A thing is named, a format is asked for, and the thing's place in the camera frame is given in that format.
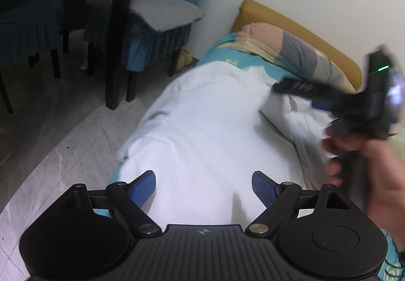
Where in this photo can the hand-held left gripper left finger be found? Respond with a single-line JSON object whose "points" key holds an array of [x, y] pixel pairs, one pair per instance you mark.
{"points": [[144, 186]]}

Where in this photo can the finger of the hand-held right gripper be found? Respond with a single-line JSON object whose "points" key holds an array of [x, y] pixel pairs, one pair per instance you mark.
{"points": [[300, 88]]}

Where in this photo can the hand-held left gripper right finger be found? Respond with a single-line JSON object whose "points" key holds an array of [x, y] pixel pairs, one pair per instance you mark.
{"points": [[263, 187]]}

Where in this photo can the white blanket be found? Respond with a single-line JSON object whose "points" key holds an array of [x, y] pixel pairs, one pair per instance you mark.
{"points": [[205, 142]]}

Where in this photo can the person's right hand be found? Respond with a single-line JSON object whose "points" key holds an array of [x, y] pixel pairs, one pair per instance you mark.
{"points": [[384, 179]]}

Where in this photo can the striped pillow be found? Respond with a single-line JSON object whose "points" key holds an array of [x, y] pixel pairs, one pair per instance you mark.
{"points": [[294, 50]]}

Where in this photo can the mustard yellow headboard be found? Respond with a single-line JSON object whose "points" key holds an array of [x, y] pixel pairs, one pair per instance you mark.
{"points": [[284, 17]]}

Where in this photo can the yellow slippers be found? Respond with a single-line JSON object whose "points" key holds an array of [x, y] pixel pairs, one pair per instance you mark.
{"points": [[185, 59]]}

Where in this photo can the white paper scrap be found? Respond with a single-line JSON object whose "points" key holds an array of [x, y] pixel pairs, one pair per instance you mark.
{"points": [[84, 64]]}

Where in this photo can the chair with blue cover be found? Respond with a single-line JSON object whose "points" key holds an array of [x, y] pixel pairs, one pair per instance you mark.
{"points": [[148, 37], [28, 31], [79, 9]]}

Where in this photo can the grey seat cushion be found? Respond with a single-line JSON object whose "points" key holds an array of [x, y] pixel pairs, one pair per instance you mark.
{"points": [[167, 12]]}

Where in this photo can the black table with white top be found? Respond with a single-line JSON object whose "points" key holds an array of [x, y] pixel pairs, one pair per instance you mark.
{"points": [[121, 31]]}

